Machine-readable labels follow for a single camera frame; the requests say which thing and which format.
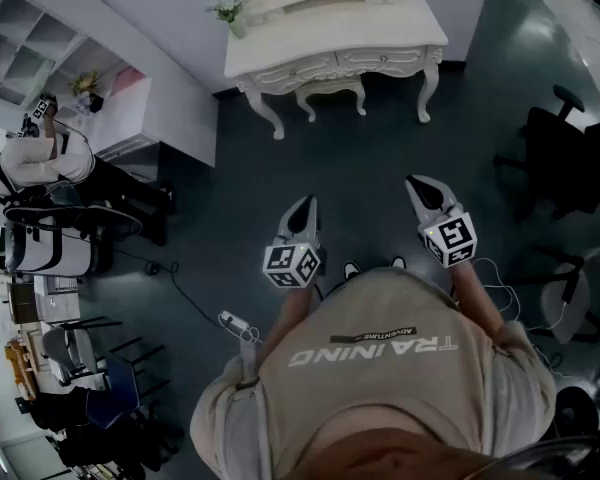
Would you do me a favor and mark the grey shoulder strap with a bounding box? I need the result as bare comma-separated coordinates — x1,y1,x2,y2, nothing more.
219,340,262,480
488,347,557,450

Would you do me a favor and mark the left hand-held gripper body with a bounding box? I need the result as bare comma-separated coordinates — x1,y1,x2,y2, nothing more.
262,230,328,290

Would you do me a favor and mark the person's right forearm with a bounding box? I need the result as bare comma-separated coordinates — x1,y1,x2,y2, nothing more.
448,260,507,337

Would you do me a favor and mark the black-legged grey chair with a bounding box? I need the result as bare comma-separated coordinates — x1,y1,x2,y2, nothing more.
40,316,172,400

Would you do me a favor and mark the white artificial flower bouquet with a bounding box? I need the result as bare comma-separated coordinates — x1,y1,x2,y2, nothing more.
204,0,252,24

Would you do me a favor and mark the yellow flower bunch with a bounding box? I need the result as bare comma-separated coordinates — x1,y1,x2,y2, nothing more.
68,69,101,97

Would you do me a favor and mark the cream ornate stool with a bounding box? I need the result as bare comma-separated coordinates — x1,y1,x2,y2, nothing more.
294,75,368,124

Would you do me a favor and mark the white ornate drawer front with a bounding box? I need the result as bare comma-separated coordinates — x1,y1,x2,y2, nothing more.
252,51,339,88
337,46,429,77

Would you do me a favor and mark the person's face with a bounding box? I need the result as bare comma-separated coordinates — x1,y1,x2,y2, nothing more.
289,426,499,480

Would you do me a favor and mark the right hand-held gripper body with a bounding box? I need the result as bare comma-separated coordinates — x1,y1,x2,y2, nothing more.
418,206,479,269

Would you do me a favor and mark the white ornate dressing table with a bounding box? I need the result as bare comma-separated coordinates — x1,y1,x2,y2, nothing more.
223,0,450,141

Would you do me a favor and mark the person's left forearm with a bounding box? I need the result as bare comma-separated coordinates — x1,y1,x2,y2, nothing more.
265,283,317,352

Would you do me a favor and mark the grey office chair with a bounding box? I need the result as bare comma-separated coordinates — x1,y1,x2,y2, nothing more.
504,244,600,345

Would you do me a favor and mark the orange wooden object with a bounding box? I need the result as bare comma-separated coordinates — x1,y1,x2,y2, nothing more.
3,339,39,402

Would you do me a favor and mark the white cubby shelf unit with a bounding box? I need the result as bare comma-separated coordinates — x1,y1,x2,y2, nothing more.
0,0,89,110

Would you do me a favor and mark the pale green ribbed vase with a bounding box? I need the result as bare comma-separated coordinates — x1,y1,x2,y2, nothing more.
227,14,249,41

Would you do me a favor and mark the pink board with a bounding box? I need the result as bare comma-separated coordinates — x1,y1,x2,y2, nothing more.
113,64,147,90

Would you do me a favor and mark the white low cabinet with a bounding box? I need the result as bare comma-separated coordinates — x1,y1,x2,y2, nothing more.
44,35,220,170

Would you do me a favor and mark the blue chair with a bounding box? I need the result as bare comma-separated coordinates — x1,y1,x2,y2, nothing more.
86,351,142,430

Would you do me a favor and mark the white power strip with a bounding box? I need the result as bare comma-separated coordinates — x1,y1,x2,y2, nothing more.
217,309,252,333

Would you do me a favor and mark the white machine with black stripes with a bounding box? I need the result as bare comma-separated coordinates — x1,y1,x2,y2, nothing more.
3,211,112,277

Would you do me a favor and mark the person's beige shirt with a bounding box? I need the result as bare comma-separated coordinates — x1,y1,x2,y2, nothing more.
189,266,559,480

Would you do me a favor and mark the black floor cable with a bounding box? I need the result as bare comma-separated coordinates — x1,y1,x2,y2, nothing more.
111,246,224,330

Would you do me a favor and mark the black office chair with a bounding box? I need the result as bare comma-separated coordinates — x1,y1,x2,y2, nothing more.
493,84,600,223

